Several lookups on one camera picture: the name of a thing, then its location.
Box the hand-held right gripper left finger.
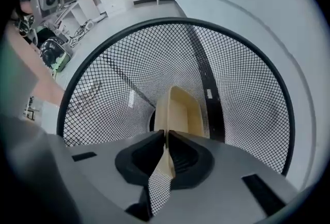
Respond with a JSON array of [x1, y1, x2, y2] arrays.
[[0, 114, 166, 224]]

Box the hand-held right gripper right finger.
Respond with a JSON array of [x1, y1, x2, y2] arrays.
[[151, 131, 301, 224]]

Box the tangled cables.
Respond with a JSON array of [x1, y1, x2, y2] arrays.
[[69, 18, 94, 49]]

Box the black wire mesh trash bin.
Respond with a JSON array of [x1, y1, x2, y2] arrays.
[[56, 17, 296, 218]]

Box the beige plastic container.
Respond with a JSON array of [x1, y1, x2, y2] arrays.
[[153, 85, 207, 180]]

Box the white low table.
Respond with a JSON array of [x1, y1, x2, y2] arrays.
[[53, 0, 102, 38]]

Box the green and black device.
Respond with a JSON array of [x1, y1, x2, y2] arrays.
[[40, 36, 73, 73]]

